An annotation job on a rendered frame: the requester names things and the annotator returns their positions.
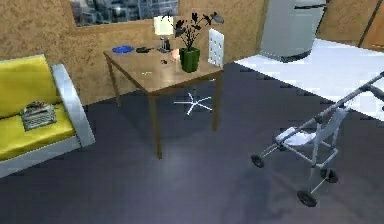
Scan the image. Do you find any yellow sofa with grey frame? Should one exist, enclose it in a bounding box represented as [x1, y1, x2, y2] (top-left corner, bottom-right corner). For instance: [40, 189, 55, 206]
[0, 54, 97, 179]

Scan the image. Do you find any grey typewriter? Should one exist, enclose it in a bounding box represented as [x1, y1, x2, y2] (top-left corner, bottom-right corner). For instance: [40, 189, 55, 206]
[19, 101, 58, 132]

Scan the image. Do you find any dark plant in green pot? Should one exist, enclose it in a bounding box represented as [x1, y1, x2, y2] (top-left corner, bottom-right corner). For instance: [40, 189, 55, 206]
[161, 11, 225, 74]

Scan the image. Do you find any white shade table lamp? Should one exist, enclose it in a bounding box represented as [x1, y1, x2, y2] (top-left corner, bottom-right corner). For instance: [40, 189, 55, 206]
[153, 15, 175, 54]

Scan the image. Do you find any pink glass cup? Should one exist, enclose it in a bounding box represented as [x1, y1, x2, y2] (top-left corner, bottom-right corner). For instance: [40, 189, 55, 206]
[170, 48, 181, 72]

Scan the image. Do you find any white office chair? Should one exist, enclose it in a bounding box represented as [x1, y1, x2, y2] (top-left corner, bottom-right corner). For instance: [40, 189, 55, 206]
[173, 28, 226, 117]

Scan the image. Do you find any blue plate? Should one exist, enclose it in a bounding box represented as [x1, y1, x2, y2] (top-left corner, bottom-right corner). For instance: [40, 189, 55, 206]
[111, 45, 135, 55]

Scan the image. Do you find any grey baby stroller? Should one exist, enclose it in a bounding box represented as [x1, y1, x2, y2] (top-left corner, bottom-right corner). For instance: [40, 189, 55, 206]
[250, 71, 384, 208]

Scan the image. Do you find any brown wooden table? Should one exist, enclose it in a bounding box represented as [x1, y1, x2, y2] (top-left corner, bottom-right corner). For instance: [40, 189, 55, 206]
[102, 46, 224, 160]

